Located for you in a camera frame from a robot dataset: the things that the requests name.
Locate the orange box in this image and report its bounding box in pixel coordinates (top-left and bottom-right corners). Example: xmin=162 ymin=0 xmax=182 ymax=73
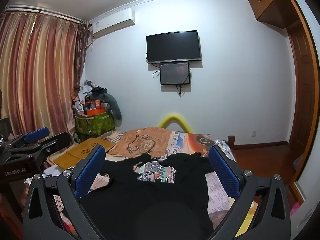
xmin=86 ymin=107 xmax=106 ymax=117

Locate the wooden bed post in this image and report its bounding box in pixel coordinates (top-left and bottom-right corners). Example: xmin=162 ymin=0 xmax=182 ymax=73
xmin=228 ymin=135 xmax=237 ymax=153

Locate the curtain rail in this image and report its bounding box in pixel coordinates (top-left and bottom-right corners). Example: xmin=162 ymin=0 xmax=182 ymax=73
xmin=4 ymin=4 xmax=83 ymax=22

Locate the pile of clutter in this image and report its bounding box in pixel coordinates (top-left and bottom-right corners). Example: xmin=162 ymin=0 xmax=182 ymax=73
xmin=72 ymin=79 xmax=108 ymax=113

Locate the black elephant print t-shirt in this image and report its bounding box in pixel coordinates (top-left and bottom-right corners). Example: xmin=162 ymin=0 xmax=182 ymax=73
xmin=80 ymin=152 xmax=218 ymax=240

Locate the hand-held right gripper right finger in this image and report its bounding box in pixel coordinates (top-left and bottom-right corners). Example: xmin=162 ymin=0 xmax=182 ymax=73
xmin=209 ymin=144 xmax=292 ymax=240

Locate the yellow foam tube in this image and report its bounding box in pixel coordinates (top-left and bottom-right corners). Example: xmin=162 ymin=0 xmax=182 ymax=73
xmin=159 ymin=114 xmax=192 ymax=133

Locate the brown patterned curtain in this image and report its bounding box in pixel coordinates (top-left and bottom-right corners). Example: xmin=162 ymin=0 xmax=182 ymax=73
xmin=74 ymin=19 xmax=91 ymax=99

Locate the printed blanket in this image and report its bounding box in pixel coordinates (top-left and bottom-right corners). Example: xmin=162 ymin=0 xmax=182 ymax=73
xmin=24 ymin=127 xmax=253 ymax=240

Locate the pink cloth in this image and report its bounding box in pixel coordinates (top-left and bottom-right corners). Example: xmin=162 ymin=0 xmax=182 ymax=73
xmin=289 ymin=201 xmax=301 ymax=216

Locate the wooden overhead cabinet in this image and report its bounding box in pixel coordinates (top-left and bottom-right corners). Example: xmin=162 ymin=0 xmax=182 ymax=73
xmin=248 ymin=0 xmax=296 ymax=29

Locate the white air conditioner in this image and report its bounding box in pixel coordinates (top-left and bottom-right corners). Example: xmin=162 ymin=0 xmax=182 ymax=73
xmin=89 ymin=8 xmax=136 ymax=39

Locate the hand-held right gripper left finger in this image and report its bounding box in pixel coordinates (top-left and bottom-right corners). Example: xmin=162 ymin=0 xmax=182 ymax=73
xmin=24 ymin=144 xmax=110 ymax=240

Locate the pink striped curtain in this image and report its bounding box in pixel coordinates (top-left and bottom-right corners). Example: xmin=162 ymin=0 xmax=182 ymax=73
xmin=0 ymin=11 xmax=81 ymax=137

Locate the small black monitor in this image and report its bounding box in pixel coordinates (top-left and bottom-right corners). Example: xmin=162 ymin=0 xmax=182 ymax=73
xmin=160 ymin=62 xmax=191 ymax=86

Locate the black wall television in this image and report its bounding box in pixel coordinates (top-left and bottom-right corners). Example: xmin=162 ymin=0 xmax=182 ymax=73
xmin=146 ymin=30 xmax=202 ymax=65

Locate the grey plush pillow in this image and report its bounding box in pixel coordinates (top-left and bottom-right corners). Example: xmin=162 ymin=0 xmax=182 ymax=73
xmin=103 ymin=92 xmax=123 ymax=120

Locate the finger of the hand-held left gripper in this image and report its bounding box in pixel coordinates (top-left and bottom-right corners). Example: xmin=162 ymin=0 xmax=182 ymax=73
xmin=11 ymin=132 xmax=72 ymax=159
xmin=5 ymin=127 xmax=50 ymax=153

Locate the wooden door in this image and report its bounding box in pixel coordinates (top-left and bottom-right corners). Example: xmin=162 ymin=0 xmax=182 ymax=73
xmin=287 ymin=0 xmax=320 ymax=189

